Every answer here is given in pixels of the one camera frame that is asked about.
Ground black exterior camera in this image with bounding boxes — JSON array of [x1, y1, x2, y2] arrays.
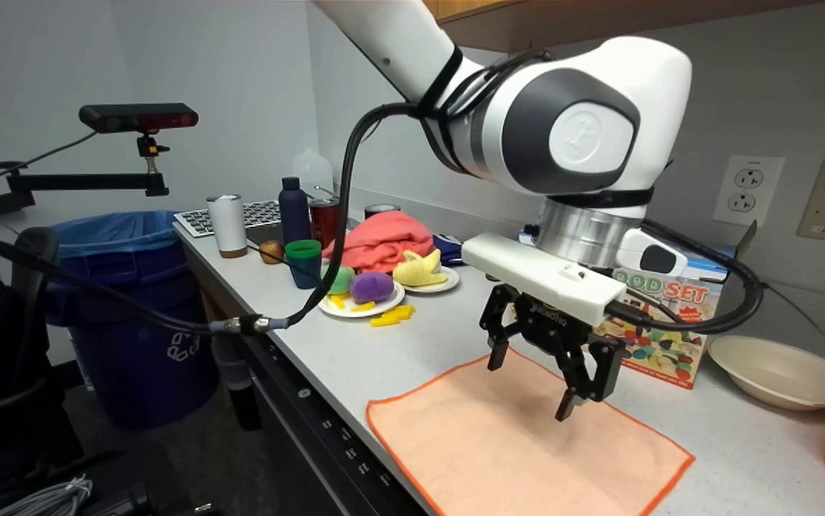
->
[[77, 100, 201, 135]]

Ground dark blue bottle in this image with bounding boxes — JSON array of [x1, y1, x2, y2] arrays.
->
[[274, 173, 313, 245]]

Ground yellow plush toy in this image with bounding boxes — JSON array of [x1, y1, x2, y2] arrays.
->
[[390, 245, 446, 292]]

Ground black chair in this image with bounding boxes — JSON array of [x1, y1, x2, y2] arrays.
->
[[0, 222, 151, 516]]

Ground orange microfibre cloth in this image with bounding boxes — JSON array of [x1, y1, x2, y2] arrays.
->
[[363, 345, 700, 516]]

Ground wooden upper cabinet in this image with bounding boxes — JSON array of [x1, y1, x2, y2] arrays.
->
[[420, 0, 825, 55]]

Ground white paper plate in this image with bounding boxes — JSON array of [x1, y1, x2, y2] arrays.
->
[[317, 278, 406, 320]]

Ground white wall outlet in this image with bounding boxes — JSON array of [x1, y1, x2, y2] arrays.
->
[[710, 152, 787, 228]]

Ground cream bowl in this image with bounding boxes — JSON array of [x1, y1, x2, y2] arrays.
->
[[704, 331, 825, 411]]

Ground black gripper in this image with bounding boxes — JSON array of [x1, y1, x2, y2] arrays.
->
[[475, 281, 627, 423]]

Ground small brown object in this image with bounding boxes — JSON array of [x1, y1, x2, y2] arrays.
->
[[254, 237, 286, 265]]

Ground green plush pear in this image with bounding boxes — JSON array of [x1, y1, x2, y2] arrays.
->
[[320, 259, 359, 300]]

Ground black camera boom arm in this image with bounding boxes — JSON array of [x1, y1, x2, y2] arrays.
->
[[0, 129, 172, 228]]

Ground white cup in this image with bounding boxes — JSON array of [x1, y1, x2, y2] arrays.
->
[[205, 192, 251, 257]]

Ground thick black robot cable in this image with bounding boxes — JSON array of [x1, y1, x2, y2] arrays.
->
[[0, 46, 551, 338]]

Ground blue trash bin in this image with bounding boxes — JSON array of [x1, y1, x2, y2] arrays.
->
[[44, 209, 221, 430]]

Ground green and blue can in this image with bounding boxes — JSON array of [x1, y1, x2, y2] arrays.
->
[[284, 237, 327, 292]]

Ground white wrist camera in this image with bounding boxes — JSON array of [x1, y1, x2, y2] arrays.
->
[[457, 228, 631, 328]]

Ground red tumbler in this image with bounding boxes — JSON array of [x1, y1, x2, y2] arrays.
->
[[307, 195, 347, 249]]

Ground coral red cloth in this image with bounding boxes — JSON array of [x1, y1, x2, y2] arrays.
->
[[320, 209, 437, 278]]

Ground purple plush ball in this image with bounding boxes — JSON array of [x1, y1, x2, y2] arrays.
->
[[350, 268, 399, 307]]

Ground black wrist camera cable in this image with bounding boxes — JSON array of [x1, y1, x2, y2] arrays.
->
[[608, 221, 768, 338]]

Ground yellow toy fry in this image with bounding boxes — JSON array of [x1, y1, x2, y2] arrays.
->
[[367, 300, 419, 328]]

